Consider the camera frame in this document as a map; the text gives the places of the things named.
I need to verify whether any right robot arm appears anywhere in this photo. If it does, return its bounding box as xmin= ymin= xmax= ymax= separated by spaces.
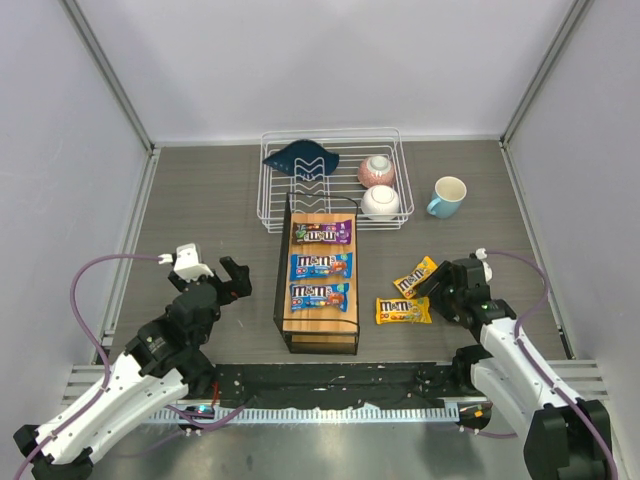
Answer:
xmin=417 ymin=254 xmax=619 ymax=479

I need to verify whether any light blue mug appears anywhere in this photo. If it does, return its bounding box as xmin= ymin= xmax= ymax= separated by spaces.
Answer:
xmin=426 ymin=176 xmax=467 ymax=219

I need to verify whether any white wire dish rack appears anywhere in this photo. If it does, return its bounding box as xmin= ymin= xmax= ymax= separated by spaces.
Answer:
xmin=257 ymin=127 xmax=414 ymax=233

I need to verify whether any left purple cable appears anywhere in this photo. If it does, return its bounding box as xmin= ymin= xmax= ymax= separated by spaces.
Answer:
xmin=12 ymin=253 xmax=246 ymax=480

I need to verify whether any purple cable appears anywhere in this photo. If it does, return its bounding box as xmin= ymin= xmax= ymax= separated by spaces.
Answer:
xmin=459 ymin=248 xmax=619 ymax=480
xmin=12 ymin=253 xmax=246 ymax=480

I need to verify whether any white cable duct strip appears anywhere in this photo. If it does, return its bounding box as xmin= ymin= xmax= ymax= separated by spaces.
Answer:
xmin=149 ymin=405 xmax=461 ymax=424

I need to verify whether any blue candy bag long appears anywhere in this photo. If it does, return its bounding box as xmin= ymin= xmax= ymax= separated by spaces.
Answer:
xmin=289 ymin=252 xmax=353 ymax=281

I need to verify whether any dark blue leaf plate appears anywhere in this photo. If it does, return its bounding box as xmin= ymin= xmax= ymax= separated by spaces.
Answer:
xmin=262 ymin=139 xmax=340 ymax=181

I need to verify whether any white bowl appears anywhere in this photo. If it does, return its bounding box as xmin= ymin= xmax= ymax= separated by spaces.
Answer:
xmin=360 ymin=185 xmax=400 ymax=222

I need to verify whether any blue candy bag short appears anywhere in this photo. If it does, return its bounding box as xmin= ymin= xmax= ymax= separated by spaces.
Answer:
xmin=289 ymin=283 xmax=350 ymax=312

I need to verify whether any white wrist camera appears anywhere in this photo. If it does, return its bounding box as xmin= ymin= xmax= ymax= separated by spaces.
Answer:
xmin=157 ymin=243 xmax=214 ymax=282
xmin=474 ymin=248 xmax=493 ymax=282

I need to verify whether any yellow candy bag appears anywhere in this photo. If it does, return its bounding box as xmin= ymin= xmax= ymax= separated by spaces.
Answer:
xmin=393 ymin=256 xmax=438 ymax=299
xmin=375 ymin=298 xmax=432 ymax=325

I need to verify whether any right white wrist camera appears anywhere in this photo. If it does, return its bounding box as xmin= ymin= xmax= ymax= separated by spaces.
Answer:
xmin=474 ymin=248 xmax=493 ymax=282

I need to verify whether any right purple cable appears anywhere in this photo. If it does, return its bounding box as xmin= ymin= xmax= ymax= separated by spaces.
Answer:
xmin=459 ymin=248 xmax=619 ymax=480

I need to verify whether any purple candy bag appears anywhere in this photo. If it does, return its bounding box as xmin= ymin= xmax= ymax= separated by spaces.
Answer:
xmin=292 ymin=220 xmax=352 ymax=245

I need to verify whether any pink patterned bowl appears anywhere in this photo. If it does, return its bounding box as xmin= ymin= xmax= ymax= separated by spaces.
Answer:
xmin=357 ymin=155 xmax=395 ymax=188

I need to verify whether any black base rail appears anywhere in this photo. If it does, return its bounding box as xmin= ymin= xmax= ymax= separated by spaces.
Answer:
xmin=216 ymin=362 xmax=484 ymax=410

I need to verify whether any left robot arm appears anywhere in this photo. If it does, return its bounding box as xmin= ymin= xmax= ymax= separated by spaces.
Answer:
xmin=13 ymin=244 xmax=252 ymax=479

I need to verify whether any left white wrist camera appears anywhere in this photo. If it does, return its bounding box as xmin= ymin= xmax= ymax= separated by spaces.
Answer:
xmin=157 ymin=243 xmax=214 ymax=282

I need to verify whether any black wire wooden shelf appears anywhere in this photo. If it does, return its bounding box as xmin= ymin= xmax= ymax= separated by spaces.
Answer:
xmin=273 ymin=208 xmax=360 ymax=355

